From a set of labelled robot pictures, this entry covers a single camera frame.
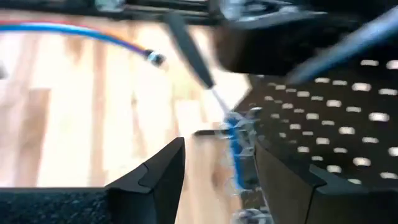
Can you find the black metal pegboard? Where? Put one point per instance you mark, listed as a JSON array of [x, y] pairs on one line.
[[326, 124]]

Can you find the black plastic pegboard bin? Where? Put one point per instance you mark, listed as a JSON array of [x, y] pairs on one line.
[[280, 46]]

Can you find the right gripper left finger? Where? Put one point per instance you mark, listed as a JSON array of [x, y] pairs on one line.
[[155, 186]]

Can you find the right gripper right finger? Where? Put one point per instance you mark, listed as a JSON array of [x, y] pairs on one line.
[[289, 193]]

